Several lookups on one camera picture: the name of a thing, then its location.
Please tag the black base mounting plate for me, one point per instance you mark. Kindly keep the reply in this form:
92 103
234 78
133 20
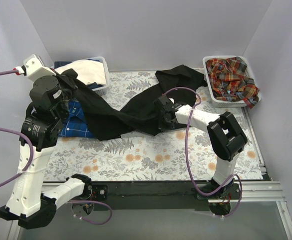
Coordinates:
150 195

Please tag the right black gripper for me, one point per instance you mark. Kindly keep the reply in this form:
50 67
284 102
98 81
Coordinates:
163 113

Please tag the red plaid shirt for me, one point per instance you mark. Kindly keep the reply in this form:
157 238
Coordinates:
231 80

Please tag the blue plaid shirt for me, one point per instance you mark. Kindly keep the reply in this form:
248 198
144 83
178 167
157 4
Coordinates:
75 125

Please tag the black long sleeve shirt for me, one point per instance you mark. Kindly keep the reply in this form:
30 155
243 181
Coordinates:
140 114

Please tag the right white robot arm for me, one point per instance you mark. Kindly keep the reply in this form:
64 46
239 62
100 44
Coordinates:
226 137

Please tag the floral patterned table mat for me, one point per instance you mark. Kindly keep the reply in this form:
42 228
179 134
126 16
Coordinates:
140 157

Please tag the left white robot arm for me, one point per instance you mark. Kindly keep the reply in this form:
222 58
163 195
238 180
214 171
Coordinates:
27 204

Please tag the white plastic basket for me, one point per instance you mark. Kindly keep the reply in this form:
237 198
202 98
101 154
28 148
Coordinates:
93 72
229 101

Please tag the left white plastic basket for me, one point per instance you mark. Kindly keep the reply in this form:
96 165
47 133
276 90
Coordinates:
93 72

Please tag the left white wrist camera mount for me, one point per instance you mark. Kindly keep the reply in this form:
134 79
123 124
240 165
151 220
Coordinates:
33 68

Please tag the cream white folded shirt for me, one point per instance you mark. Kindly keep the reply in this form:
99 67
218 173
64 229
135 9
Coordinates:
90 70

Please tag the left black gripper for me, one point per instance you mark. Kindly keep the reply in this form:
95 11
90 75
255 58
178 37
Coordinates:
64 81

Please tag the right white plastic basket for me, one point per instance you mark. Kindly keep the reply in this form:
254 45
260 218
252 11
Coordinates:
229 101

